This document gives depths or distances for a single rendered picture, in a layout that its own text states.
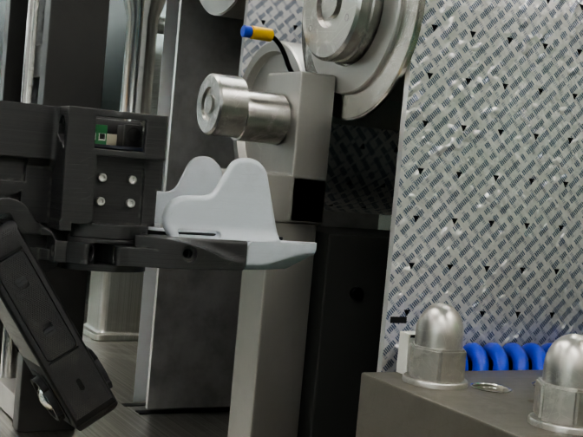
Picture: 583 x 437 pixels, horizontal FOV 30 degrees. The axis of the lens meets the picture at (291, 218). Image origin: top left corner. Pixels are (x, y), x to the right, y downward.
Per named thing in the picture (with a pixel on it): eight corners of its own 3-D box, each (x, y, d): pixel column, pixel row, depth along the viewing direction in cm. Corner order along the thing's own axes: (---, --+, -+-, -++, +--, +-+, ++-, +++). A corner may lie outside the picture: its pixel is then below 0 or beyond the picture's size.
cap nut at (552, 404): (511, 417, 54) (520, 327, 53) (568, 414, 55) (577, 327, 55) (562, 437, 50) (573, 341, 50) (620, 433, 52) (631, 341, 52)
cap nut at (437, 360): (389, 375, 61) (396, 296, 61) (442, 375, 63) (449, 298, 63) (426, 390, 58) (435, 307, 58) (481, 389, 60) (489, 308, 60)
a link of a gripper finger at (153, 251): (256, 243, 56) (83, 232, 53) (253, 272, 56) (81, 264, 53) (231, 237, 60) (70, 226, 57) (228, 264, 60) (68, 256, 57)
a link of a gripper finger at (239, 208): (340, 165, 59) (172, 150, 56) (331, 275, 59) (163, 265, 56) (320, 165, 62) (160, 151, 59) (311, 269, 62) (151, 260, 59)
